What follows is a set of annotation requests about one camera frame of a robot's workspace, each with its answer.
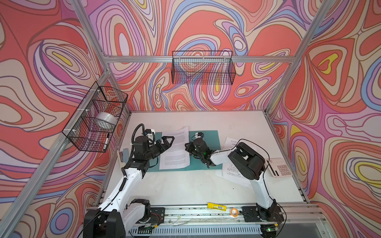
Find teal paper folder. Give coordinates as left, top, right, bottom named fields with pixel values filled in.
left=148, top=130, right=223, bottom=172

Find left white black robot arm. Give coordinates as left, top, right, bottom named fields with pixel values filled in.
left=78, top=135, right=175, bottom=238

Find yellow glue stick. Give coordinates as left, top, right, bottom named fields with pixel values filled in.
left=207, top=202, right=227, bottom=211

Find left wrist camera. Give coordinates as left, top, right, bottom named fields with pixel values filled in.
left=144, top=129, right=156, bottom=141

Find printed white paper sheet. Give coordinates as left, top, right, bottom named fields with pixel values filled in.
left=159, top=127, right=190, bottom=170

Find black wire basket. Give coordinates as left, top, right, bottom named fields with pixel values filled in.
left=171, top=50, right=236, bottom=85
left=62, top=82, right=128, bottom=153

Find black white marker pen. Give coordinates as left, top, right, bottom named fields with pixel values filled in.
left=103, top=133, right=110, bottom=152

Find white tape roll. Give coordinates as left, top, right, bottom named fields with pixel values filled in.
left=96, top=112, right=118, bottom=125

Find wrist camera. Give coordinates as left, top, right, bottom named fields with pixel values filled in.
left=195, top=132, right=204, bottom=139
left=144, top=129, right=156, bottom=141

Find left black wire basket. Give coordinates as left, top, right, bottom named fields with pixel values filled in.
left=62, top=82, right=128, bottom=153

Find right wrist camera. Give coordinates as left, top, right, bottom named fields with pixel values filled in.
left=195, top=132, right=204, bottom=139

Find lower white paper sheets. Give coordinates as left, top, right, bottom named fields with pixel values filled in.
left=216, top=137, right=251, bottom=187

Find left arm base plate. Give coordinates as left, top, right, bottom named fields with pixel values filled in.
left=136, top=207, right=165, bottom=226

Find pink white calculator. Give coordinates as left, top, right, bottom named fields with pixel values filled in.
left=266, top=158, right=292, bottom=178

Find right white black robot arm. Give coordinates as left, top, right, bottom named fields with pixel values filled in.
left=185, top=137, right=277, bottom=216

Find grey blue stapler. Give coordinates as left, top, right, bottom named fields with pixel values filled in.
left=117, top=148, right=130, bottom=165

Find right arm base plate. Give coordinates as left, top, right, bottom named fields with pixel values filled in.
left=239, top=206, right=284, bottom=223

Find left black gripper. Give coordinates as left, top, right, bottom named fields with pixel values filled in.
left=143, top=136, right=174, bottom=162

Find back black wire basket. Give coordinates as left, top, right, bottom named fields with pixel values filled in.
left=171, top=50, right=236, bottom=85

